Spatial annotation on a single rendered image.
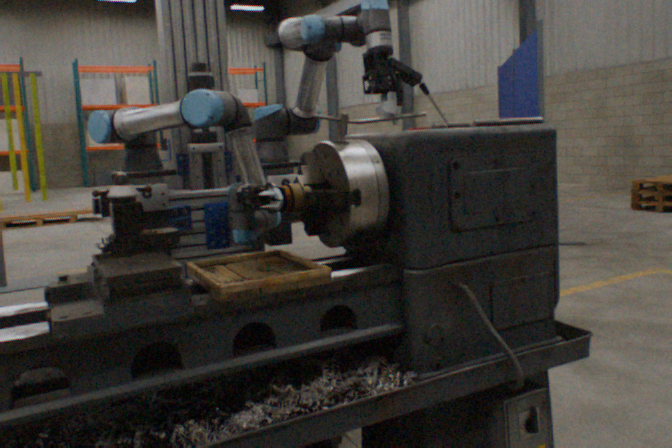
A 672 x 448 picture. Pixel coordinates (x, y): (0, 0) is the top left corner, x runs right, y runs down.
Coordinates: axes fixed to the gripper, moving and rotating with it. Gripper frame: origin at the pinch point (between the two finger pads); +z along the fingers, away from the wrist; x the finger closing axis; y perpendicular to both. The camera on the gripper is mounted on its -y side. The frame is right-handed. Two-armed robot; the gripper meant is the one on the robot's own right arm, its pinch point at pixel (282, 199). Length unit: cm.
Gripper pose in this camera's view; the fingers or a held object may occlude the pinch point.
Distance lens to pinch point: 162.2
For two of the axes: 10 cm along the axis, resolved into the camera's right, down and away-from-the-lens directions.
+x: -0.6, -9.9, -0.9
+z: 4.6, 0.5, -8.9
